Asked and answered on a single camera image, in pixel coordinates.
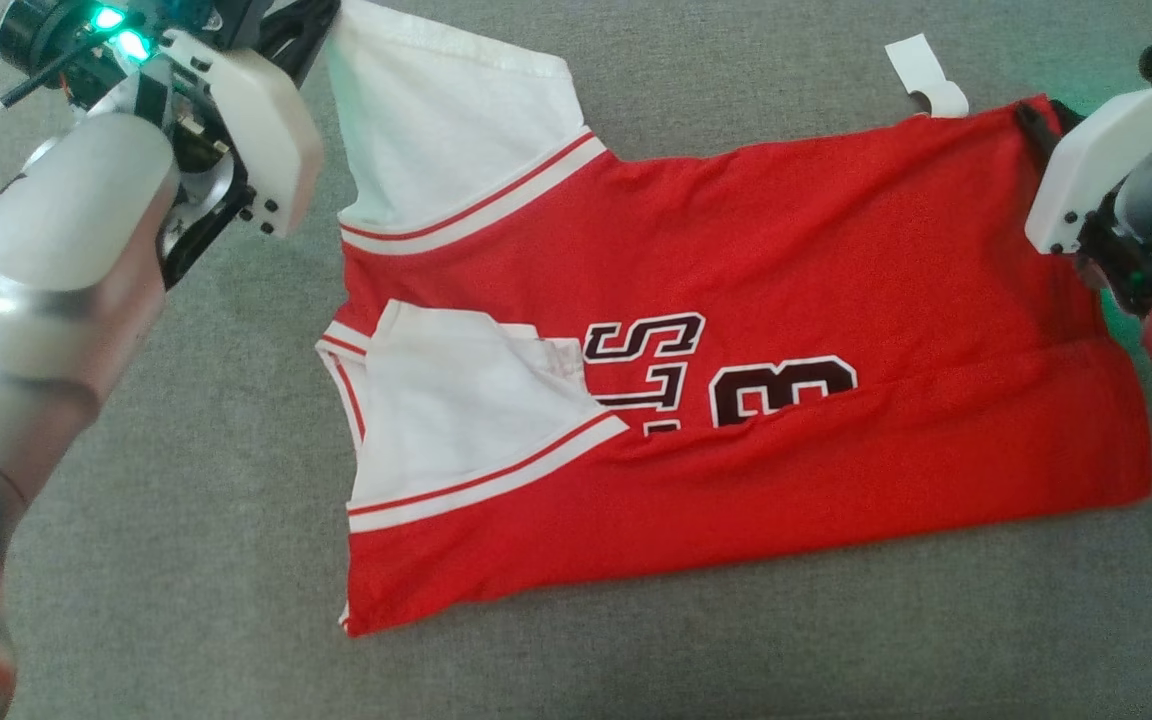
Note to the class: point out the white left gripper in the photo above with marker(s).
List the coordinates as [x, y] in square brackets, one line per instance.
[256, 130]

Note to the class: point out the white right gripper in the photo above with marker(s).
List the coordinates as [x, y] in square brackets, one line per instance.
[1106, 160]

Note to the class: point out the red white basketball jersey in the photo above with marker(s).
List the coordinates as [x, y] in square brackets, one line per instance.
[786, 300]

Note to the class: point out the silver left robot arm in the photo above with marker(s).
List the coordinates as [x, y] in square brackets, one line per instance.
[36, 350]

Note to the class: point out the large grey sofa seat cushion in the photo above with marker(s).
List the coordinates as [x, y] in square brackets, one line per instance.
[636, 670]

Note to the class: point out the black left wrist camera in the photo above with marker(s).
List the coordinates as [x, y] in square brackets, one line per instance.
[66, 30]

